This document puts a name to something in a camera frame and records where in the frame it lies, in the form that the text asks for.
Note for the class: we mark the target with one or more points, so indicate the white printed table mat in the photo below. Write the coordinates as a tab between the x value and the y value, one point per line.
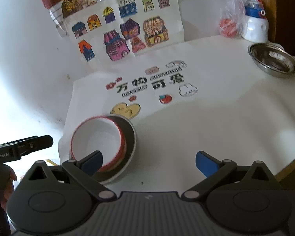
205	95

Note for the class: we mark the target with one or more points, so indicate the clear plastic bag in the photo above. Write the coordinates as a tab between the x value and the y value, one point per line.
233	9

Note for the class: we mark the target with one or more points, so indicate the person's left hand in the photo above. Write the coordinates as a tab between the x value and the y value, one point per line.
9	188

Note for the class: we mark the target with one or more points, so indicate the coloured houses drawing sheet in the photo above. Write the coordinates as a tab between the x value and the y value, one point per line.
115	30

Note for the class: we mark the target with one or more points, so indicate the white blue snowman bottle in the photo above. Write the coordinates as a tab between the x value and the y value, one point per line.
255	23

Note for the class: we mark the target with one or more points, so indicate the red round object in bag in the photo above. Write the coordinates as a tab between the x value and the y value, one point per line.
228	28

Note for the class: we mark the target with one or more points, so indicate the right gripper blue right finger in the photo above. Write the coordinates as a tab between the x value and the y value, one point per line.
215	171

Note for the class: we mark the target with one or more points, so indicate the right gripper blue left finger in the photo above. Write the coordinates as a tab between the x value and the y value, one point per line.
82	172

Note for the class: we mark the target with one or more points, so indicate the white ceramic bowl red rim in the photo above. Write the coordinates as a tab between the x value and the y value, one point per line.
99	134

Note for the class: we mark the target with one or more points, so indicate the brown wooden door frame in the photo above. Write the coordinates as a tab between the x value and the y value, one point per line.
271	14

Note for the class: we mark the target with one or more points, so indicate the deep steel bowl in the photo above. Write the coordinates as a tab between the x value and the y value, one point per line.
131	139

